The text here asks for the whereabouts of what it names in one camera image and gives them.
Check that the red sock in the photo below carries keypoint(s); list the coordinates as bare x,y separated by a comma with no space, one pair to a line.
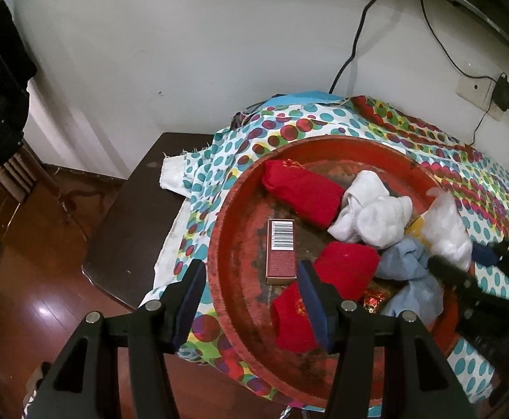
300,192
346,262

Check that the light blue cloth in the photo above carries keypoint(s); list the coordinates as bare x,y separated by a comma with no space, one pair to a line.
298,97

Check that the clear plastic bag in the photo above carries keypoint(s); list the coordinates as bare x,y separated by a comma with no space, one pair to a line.
446,231

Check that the dark red small box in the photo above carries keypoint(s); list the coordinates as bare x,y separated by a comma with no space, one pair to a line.
280,262

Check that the polka dot tablecloth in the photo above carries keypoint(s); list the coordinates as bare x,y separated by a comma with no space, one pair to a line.
237,139

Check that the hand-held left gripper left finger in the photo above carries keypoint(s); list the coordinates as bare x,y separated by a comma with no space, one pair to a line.
189,305

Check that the dark wooden table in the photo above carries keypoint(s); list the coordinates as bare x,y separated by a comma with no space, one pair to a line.
127,227

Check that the black television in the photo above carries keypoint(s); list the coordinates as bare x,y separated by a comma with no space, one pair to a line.
477,0

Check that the red candy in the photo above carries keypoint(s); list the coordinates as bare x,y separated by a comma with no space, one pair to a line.
373,301

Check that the black power adapter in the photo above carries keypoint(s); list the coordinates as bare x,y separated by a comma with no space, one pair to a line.
503,91

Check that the yellow medicine box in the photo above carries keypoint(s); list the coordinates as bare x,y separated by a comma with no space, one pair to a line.
416,227

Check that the red round tray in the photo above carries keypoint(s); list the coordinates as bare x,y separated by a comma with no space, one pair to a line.
245,244

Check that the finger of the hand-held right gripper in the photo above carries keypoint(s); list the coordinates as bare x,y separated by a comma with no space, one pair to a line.
451,270
485,255

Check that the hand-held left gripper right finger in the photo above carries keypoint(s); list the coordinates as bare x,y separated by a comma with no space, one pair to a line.
315,310

